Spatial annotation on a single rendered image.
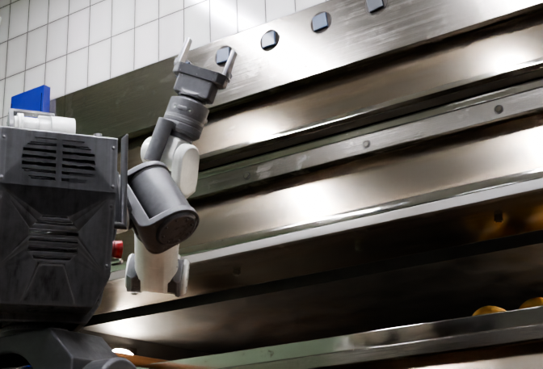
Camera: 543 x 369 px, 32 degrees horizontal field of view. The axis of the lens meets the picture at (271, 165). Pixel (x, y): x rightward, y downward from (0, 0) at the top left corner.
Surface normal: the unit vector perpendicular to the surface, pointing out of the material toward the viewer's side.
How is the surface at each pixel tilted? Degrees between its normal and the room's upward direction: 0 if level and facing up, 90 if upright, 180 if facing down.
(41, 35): 90
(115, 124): 90
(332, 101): 70
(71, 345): 45
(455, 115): 90
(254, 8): 90
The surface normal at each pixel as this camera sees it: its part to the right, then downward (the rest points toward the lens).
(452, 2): -0.55, -0.27
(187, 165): 0.79, 0.18
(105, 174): 0.36, -0.33
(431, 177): -0.53, -0.58
